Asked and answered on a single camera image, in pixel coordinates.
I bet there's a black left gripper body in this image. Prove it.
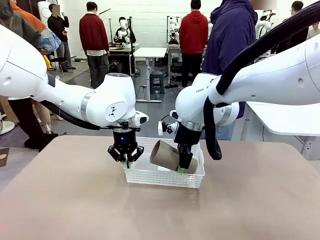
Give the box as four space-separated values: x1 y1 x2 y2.
112 129 139 157

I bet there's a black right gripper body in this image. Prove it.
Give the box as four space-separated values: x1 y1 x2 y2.
173 123 203 151

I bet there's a brown paper cup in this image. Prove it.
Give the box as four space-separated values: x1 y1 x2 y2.
148 139 199 175

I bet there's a white perforated plastic basket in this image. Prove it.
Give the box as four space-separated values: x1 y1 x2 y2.
122 136 206 189

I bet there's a grey plastic stool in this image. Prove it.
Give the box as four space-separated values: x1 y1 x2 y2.
149 70 166 95

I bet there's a black pole stand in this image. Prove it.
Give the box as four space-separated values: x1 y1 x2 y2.
127 15 136 77

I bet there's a white standing desk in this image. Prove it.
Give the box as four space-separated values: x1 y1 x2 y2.
133 47 168 104

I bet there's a black metal chair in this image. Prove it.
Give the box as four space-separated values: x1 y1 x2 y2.
47 56 69 76

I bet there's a person in red hoodie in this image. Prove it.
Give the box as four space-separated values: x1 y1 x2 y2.
178 0 210 89

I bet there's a person in black vest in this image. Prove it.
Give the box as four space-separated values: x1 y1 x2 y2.
113 26 137 45

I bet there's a person in navy hoodie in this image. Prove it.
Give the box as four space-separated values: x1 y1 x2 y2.
201 0 259 141

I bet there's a person in maroon sweater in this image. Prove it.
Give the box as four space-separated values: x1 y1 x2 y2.
78 1 111 90

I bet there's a white floor fan base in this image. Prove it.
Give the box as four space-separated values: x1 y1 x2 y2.
0 113 16 136

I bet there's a person in orange jacket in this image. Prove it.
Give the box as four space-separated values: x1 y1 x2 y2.
9 0 62 70

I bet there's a person in black sweater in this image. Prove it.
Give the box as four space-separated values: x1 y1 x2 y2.
47 3 77 74

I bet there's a person in dark green coat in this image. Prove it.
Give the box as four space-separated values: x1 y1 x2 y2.
0 0 60 152

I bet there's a person in black jacket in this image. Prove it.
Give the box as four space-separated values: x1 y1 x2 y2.
270 0 310 55

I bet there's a person in grey top seated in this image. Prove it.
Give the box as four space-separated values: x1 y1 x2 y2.
306 21 320 39

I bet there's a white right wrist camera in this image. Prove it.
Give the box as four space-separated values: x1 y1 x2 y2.
157 119 180 136

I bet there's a black right arm cable sleeve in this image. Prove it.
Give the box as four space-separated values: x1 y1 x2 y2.
203 4 320 161

